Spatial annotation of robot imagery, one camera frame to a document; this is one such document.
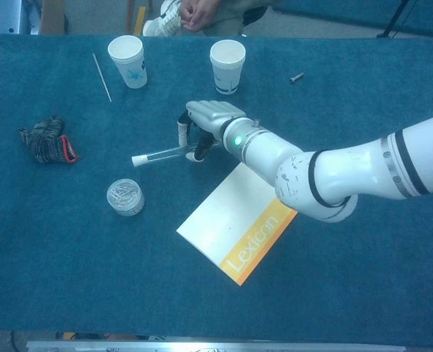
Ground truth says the white cup blue splash print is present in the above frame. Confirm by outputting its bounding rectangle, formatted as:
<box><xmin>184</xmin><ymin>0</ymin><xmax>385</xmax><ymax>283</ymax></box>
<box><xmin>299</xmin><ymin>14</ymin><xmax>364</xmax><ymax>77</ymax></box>
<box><xmin>107</xmin><ymin>34</ymin><xmax>148</xmax><ymax>89</ymax></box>

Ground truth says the white yellow Lexicon book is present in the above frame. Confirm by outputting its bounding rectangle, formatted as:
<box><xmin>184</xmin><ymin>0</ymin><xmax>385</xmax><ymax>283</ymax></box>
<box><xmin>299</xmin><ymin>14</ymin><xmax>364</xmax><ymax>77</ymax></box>
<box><xmin>175</xmin><ymin>162</ymin><xmax>299</xmax><ymax>287</ymax></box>

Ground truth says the clear round paper clip box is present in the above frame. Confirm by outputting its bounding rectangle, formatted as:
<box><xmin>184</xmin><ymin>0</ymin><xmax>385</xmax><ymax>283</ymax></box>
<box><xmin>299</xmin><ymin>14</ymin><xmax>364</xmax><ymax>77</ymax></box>
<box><xmin>106</xmin><ymin>178</ymin><xmax>146</xmax><ymax>217</ymax></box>

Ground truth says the brown cardboard panel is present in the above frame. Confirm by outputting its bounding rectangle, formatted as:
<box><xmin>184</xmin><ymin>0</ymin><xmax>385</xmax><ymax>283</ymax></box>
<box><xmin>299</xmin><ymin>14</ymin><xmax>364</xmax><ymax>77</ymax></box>
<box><xmin>40</xmin><ymin>0</ymin><xmax>69</xmax><ymax>36</ymax></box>

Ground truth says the black tripod leg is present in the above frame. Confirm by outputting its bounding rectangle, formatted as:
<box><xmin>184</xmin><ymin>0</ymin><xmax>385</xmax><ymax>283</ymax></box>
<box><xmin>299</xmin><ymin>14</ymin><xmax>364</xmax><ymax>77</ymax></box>
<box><xmin>376</xmin><ymin>0</ymin><xmax>411</xmax><ymax>39</ymax></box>

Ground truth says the blue felt table cover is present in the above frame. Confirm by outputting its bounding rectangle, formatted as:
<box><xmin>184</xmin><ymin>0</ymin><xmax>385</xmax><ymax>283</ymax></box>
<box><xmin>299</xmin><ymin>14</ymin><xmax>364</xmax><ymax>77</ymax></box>
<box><xmin>0</xmin><ymin>32</ymin><xmax>433</xmax><ymax>348</ymax></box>

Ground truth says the seated bystander person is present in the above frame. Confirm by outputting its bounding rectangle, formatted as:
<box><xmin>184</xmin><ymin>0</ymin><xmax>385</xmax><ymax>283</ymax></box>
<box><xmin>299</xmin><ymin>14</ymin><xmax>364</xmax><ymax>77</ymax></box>
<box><xmin>179</xmin><ymin>0</ymin><xmax>275</xmax><ymax>37</ymax></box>

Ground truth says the grey metal cabinet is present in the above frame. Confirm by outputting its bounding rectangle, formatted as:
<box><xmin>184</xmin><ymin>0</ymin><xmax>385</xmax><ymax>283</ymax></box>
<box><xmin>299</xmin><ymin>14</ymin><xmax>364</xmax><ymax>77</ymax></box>
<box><xmin>9</xmin><ymin>0</ymin><xmax>41</xmax><ymax>34</ymax></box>

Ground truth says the grey knitted glove red cuff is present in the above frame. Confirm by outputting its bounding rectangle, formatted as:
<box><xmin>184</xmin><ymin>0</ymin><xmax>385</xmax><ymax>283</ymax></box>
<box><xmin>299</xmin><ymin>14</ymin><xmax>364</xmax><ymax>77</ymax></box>
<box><xmin>17</xmin><ymin>115</ymin><xmax>81</xmax><ymax>165</ymax></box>

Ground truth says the white cup blue stripe print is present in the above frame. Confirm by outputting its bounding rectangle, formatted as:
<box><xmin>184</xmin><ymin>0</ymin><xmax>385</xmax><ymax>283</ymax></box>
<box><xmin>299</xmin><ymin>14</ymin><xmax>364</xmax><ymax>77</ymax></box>
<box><xmin>209</xmin><ymin>40</ymin><xmax>247</xmax><ymax>95</ymax></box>

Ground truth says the aluminium frame rail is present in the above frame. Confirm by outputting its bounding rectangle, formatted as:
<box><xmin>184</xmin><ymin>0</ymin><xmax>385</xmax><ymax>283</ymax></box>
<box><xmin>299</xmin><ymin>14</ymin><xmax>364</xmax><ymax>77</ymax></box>
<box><xmin>26</xmin><ymin>340</ymin><xmax>407</xmax><ymax>352</ymax></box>

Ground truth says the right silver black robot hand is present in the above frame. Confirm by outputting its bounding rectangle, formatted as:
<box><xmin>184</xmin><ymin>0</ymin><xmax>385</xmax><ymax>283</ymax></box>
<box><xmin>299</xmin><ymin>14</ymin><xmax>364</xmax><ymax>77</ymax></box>
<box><xmin>177</xmin><ymin>99</ymin><xmax>247</xmax><ymax>162</ymax></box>

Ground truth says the clear glass test tube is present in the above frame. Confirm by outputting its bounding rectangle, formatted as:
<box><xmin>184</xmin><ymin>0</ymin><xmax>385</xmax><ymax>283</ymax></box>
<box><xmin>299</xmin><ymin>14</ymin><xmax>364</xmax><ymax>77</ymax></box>
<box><xmin>131</xmin><ymin>141</ymin><xmax>224</xmax><ymax>168</ymax></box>

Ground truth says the white sneaker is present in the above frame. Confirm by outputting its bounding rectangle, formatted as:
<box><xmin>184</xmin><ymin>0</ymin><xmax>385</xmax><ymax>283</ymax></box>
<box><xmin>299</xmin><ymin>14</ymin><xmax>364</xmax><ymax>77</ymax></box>
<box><xmin>141</xmin><ymin>0</ymin><xmax>182</xmax><ymax>37</ymax></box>

